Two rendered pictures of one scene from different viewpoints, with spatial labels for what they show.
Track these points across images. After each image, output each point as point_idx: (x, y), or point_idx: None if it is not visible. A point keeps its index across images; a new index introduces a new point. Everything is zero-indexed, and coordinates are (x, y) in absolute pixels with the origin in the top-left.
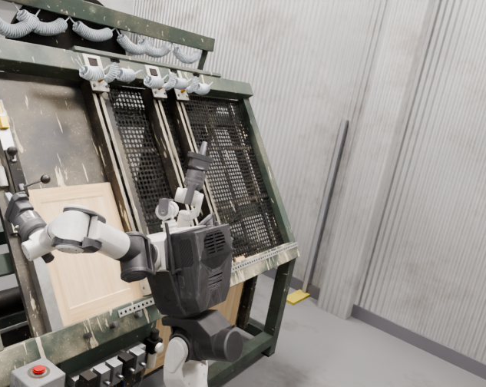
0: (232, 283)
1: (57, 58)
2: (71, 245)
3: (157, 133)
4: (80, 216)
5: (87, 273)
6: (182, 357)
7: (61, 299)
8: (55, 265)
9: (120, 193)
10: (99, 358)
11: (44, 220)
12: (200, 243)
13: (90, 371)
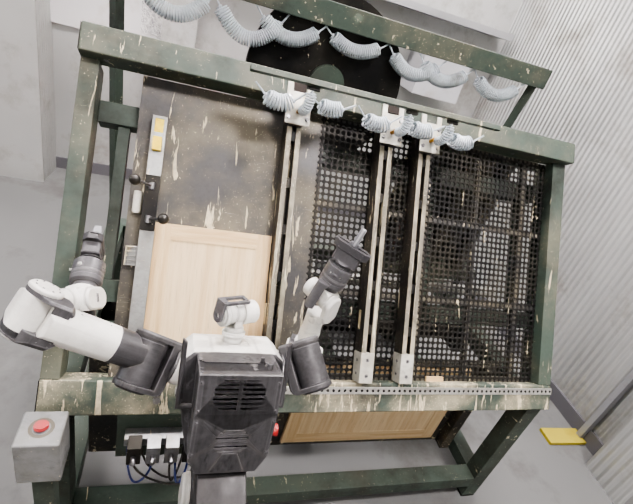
0: (399, 408)
1: (250, 77)
2: (3, 333)
3: (371, 190)
4: (30, 300)
5: (196, 331)
6: (180, 503)
7: None
8: (159, 311)
9: (273, 253)
10: (170, 426)
11: (167, 260)
12: (205, 390)
13: (141, 438)
